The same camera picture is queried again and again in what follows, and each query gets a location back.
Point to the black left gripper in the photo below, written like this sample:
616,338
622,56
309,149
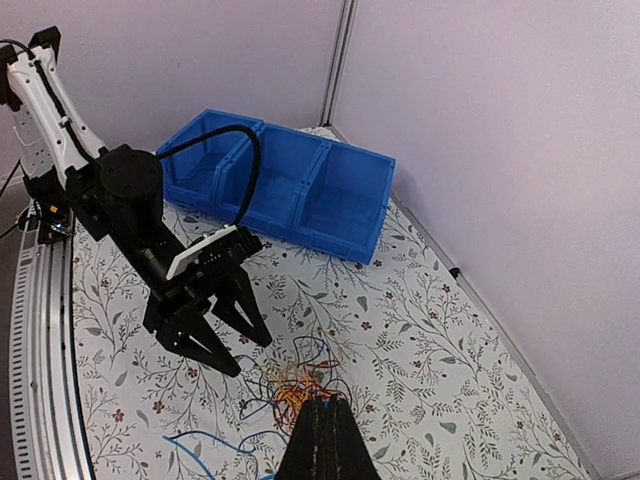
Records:
176,308

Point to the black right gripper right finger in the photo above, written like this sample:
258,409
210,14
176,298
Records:
342,450

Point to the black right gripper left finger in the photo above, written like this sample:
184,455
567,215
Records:
302,458

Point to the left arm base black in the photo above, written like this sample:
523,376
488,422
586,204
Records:
52,207

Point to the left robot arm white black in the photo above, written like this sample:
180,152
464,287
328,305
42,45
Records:
74,178

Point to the blue three-compartment plastic bin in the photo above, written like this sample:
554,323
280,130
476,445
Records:
314,192

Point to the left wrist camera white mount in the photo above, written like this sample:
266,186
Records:
228,242

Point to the aluminium front rail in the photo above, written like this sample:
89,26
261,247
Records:
48,433

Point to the left aluminium frame post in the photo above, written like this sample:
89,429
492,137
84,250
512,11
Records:
346,21

